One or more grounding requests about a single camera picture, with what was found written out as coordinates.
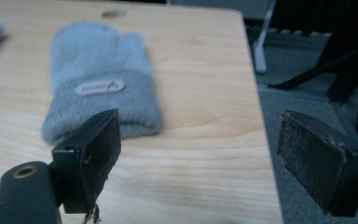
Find black tripod stand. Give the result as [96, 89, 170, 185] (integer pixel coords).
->
[267, 0, 358, 149]

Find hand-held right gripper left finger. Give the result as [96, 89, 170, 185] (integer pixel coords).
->
[51, 107, 122, 215]

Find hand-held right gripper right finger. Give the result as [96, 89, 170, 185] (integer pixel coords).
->
[276, 109, 358, 217]

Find grey fuzzy mitten with label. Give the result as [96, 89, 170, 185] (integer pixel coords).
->
[41, 21, 164, 147]

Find white metal stand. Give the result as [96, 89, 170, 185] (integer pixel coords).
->
[253, 0, 278, 75]

